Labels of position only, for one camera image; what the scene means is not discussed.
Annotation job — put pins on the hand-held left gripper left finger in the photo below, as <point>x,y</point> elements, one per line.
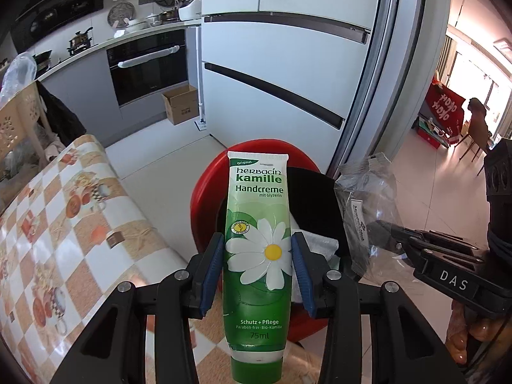
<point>212,268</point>

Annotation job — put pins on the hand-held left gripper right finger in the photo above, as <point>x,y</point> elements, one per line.
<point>304,272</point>

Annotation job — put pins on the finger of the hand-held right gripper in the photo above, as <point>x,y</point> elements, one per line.
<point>432,244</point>

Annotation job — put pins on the green hand cream tube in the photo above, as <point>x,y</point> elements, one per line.
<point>256,208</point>

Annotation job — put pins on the black trash bin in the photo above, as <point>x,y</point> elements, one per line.
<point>312,196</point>

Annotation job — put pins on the clear plastic bag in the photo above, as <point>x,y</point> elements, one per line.
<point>372,192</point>

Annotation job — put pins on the person's right hand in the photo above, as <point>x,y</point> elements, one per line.
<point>476,328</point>

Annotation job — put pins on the white crumpled paper wrapper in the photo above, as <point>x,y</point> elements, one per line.
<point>320,244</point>

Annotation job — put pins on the red plastic stool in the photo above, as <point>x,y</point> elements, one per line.
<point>208,192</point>

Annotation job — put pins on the dark wooden dining chair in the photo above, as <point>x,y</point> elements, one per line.
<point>476,124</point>

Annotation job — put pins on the red printed banner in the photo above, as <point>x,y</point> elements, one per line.
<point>444,108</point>

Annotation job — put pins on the open cardboard box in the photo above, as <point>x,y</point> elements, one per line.
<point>180,104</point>

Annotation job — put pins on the white stick mop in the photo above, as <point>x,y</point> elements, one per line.
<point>199,88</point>

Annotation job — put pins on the black built-in oven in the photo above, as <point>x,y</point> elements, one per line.
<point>148,76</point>

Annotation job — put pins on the black jacket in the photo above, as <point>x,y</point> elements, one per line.
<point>64,120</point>

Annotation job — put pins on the grey kitchen counter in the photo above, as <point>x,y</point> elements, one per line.
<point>92,96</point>

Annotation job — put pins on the crumpled grey plastic bags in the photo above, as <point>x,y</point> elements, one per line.
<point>24,156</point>

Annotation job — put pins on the white refrigerator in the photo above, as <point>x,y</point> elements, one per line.
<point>280,48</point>

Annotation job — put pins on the beige carved chair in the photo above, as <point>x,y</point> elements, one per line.
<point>20,112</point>

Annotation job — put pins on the white rice cooker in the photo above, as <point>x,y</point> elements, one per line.
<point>190,8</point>

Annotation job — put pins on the black cooking pot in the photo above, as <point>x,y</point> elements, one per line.
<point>80,40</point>

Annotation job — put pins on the grey round trivet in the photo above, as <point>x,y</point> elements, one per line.
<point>119,15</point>

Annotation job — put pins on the bluish white plastic bag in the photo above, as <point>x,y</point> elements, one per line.
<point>20,72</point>

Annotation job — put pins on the sliding door frame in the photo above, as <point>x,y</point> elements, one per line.
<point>400,68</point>

